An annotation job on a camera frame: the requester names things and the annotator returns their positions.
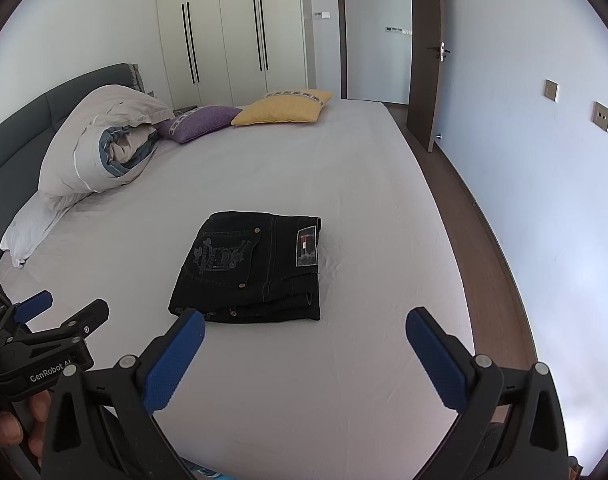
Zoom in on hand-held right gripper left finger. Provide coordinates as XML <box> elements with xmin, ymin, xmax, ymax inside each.
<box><xmin>40</xmin><ymin>308</ymin><xmax>206</xmax><ymax>480</ymax></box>

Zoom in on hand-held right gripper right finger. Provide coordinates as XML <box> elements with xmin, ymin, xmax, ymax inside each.
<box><xmin>405</xmin><ymin>306</ymin><xmax>570</xmax><ymax>480</ymax></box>

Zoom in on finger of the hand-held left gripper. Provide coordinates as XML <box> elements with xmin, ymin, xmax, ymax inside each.
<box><xmin>11</xmin><ymin>290</ymin><xmax>54</xmax><ymax>326</ymax></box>
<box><xmin>29</xmin><ymin>299</ymin><xmax>110</xmax><ymax>346</ymax></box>

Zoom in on black denim pants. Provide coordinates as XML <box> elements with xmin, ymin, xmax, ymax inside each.
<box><xmin>168</xmin><ymin>211</ymin><xmax>322</xmax><ymax>324</ymax></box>

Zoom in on person's left hand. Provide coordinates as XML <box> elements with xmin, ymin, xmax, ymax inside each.
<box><xmin>0</xmin><ymin>390</ymin><xmax>53</xmax><ymax>471</ymax></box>

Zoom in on white pillow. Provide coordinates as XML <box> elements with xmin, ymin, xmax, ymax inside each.
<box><xmin>0</xmin><ymin>191</ymin><xmax>92</xmax><ymax>268</ymax></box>

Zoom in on rolled grey duvet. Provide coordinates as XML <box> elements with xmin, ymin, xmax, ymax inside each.
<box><xmin>38</xmin><ymin>85</ymin><xmax>175</xmax><ymax>196</ymax></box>

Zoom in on bed with white sheet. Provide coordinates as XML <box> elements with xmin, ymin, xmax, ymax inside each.
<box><xmin>0</xmin><ymin>98</ymin><xmax>477</xmax><ymax>480</ymax></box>

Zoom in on purple pillow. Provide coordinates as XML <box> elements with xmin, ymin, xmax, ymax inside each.
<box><xmin>156</xmin><ymin>105</ymin><xmax>243</xmax><ymax>144</ymax></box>

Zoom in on yellow pillow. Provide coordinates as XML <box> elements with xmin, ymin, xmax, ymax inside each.
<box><xmin>230</xmin><ymin>89</ymin><xmax>333</xmax><ymax>126</ymax></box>

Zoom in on brown door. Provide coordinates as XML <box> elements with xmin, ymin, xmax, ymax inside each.
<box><xmin>406</xmin><ymin>0</ymin><xmax>452</xmax><ymax>153</ymax></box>

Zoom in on white wardrobe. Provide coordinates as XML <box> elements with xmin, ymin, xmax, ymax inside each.
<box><xmin>155</xmin><ymin>0</ymin><xmax>309</xmax><ymax>108</ymax></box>

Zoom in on brown door frame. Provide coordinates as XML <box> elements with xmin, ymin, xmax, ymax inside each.
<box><xmin>335</xmin><ymin>0</ymin><xmax>415</xmax><ymax>106</ymax></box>

